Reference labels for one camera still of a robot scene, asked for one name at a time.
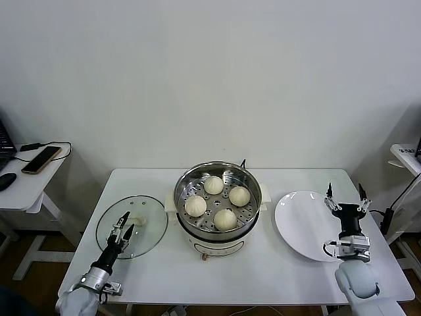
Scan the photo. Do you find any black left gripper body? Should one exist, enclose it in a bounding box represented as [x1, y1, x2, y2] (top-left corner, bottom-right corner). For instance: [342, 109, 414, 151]
[91, 238, 129, 275]

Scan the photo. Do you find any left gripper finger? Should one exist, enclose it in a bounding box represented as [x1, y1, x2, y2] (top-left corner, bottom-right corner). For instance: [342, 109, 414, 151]
[117, 224, 136, 251]
[108, 211, 131, 246]

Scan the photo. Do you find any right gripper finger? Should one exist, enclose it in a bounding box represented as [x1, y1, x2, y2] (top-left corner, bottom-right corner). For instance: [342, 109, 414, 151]
[323, 181, 342, 212]
[356, 182, 372, 213]

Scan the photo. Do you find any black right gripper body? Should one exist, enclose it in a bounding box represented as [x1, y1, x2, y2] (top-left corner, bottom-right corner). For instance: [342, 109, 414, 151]
[331, 203, 365, 236]

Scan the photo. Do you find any round glass pot lid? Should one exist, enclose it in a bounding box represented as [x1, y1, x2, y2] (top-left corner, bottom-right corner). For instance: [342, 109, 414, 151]
[95, 195, 169, 260]

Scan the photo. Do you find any white steamed baozi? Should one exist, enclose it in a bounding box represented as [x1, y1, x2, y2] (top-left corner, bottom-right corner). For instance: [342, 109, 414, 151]
[228, 186, 251, 207]
[213, 209, 238, 231]
[203, 175, 224, 196]
[184, 195, 208, 218]

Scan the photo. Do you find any stainless steel steamer basket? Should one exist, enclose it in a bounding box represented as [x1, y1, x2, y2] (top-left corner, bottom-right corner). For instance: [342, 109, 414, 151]
[173, 160, 263, 240]

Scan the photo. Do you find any white round plate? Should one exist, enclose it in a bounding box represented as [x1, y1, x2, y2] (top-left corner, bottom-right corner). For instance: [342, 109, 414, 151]
[274, 190, 362, 263]

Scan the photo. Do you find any white side table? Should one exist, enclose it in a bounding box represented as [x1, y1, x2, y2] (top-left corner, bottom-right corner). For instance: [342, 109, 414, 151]
[386, 144, 421, 274]
[0, 142, 83, 280]

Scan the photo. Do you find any white electric cooker base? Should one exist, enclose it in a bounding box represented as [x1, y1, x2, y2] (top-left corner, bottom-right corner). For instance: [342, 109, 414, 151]
[163, 184, 272, 263]

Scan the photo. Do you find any gold smartphone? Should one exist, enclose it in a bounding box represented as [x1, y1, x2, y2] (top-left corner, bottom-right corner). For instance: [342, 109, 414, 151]
[20, 146, 62, 175]

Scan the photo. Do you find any black computer mouse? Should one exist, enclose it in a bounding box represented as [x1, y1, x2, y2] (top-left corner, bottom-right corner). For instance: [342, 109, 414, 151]
[0, 172, 17, 192]

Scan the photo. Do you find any black laptop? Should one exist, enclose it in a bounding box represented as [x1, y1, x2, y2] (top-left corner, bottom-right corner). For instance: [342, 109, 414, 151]
[0, 107, 18, 172]

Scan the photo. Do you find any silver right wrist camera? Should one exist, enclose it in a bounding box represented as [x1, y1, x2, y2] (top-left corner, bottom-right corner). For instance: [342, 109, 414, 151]
[324, 235, 371, 263]

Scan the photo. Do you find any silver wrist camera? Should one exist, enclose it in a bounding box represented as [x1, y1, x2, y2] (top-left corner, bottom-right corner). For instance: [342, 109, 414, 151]
[100, 281, 124, 297]
[324, 235, 371, 263]

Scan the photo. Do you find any black cable with clamp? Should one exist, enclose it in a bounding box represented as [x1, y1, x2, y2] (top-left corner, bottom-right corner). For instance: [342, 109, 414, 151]
[368, 172, 421, 236]

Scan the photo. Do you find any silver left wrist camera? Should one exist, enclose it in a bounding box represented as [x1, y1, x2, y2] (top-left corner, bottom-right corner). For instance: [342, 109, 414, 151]
[100, 281, 124, 297]

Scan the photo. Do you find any black cable with adapter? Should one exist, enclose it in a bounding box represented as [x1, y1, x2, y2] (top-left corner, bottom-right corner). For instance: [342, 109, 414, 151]
[12, 142, 72, 163]

